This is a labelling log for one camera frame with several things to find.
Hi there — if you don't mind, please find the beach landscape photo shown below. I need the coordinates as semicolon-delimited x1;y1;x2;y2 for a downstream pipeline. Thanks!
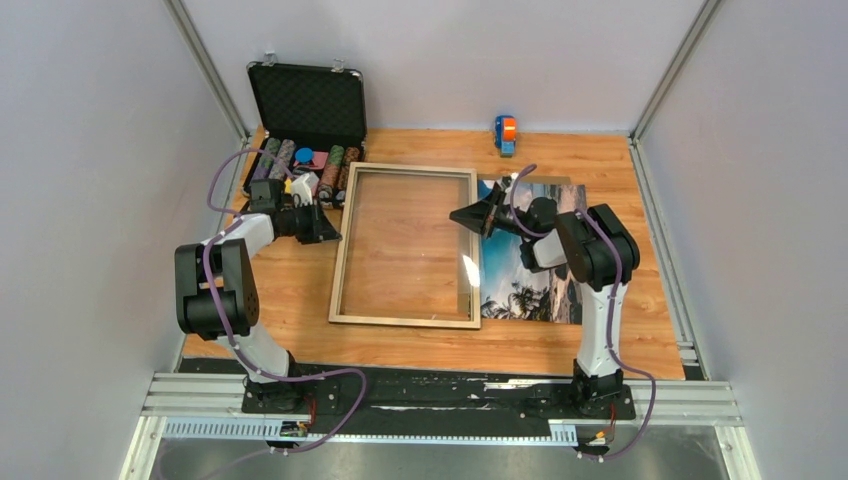
480;182;587;325

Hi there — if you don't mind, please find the white slotted cable duct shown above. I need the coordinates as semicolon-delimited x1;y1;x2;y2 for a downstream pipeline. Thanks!
162;418;579;446

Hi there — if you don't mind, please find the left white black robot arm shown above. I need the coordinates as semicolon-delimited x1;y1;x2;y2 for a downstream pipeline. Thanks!
175;175;342;413

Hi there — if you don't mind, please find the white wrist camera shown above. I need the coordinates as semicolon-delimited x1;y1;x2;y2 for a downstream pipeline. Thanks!
497;175;516;194
290;172;319;207

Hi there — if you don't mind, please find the black poker chip case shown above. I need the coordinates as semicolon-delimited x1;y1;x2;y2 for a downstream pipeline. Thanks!
242;61;368;211

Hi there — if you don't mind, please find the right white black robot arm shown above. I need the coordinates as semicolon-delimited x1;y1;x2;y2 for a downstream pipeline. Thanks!
449;186;641;418

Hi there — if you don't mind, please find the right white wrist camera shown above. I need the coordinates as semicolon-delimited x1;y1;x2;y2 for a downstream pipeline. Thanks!
497;175;516;194

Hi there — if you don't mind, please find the aluminium rail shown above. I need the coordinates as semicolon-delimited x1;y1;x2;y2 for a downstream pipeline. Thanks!
141;373;744;427

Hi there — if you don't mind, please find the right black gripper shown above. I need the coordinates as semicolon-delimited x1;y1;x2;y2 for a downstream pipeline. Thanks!
450;189;534;240

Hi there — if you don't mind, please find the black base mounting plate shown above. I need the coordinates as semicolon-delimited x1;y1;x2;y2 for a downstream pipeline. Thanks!
241;368;636;437

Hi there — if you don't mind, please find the wooden picture frame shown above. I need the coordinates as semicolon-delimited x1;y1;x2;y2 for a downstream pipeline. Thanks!
327;162;483;331

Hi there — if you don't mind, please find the blue orange tape dispenser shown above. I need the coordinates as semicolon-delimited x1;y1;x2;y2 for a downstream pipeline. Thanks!
494;115;517;157

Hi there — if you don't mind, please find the clear acrylic sheet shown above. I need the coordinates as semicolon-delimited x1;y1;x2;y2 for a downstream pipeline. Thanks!
341;170;475;319

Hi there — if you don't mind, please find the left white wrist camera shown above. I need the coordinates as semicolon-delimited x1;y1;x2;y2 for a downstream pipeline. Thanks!
290;172;319;207

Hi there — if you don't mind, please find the blue poker chip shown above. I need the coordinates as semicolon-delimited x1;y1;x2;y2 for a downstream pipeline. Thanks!
294;147;315;164

